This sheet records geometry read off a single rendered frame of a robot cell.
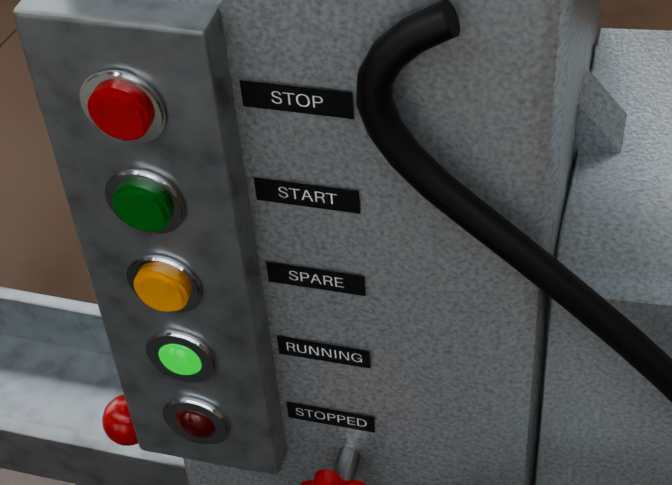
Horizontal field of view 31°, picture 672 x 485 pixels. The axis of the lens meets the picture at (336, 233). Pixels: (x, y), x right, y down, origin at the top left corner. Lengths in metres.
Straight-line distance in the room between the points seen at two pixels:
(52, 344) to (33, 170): 1.91
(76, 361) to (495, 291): 0.47
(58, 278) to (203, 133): 2.09
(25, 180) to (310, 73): 2.37
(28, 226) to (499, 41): 2.30
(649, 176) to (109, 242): 0.25
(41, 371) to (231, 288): 0.41
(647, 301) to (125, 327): 0.24
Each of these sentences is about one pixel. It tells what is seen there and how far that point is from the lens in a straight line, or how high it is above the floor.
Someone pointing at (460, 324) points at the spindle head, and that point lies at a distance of 0.55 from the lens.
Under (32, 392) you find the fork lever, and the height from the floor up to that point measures 1.08.
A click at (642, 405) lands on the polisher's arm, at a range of 0.59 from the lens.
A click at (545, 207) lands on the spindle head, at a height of 1.43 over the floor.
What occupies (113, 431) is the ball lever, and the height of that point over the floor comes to 1.18.
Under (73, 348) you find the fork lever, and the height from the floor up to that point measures 1.08.
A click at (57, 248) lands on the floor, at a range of 2.63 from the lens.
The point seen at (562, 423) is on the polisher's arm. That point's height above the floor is 1.28.
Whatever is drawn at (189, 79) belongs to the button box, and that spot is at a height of 1.49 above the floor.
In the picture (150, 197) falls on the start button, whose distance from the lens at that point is 0.51.
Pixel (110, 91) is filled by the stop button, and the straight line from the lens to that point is 0.48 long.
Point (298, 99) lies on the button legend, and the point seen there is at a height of 1.47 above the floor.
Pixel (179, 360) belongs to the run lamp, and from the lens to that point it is 0.59.
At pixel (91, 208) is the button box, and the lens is 0.54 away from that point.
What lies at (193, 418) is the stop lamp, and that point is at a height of 1.28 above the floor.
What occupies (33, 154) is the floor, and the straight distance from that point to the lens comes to 2.89.
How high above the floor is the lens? 1.77
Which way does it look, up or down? 44 degrees down
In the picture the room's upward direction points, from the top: 5 degrees counter-clockwise
